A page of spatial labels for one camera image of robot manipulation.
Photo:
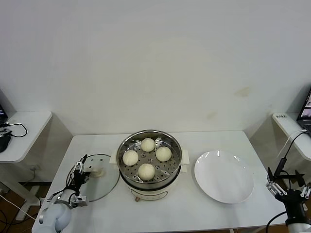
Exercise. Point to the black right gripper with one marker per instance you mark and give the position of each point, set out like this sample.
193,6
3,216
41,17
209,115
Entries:
294,201

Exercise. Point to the black laptop beside mouse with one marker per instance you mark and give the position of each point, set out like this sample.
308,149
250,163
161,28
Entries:
2,114

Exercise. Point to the white steamed baozi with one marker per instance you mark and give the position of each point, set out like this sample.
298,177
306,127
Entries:
163,154
147,144
146,171
130,157

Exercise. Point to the stainless steel steamer basket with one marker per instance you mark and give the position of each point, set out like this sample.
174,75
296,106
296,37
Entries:
167,167

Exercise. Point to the steel steamer pot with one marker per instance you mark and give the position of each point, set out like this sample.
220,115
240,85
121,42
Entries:
150,194

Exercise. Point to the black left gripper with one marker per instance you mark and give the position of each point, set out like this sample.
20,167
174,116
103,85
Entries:
78,182

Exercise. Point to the black metal floor bar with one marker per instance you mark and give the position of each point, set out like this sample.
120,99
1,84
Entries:
289,177

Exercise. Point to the white side table with mouse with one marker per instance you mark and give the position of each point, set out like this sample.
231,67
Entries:
29,126

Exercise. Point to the black computer mouse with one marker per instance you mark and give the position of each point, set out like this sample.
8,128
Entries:
3,144

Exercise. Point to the small printed table label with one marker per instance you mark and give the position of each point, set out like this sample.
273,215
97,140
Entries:
281,116

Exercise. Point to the white round plate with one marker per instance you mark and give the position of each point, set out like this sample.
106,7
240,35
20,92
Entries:
223,177

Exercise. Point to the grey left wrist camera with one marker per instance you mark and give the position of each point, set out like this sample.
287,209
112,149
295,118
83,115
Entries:
80,201

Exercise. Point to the round glass pot lid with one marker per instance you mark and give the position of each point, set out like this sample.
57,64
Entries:
104,189

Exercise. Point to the small black white device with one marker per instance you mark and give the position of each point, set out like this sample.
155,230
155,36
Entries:
5,131

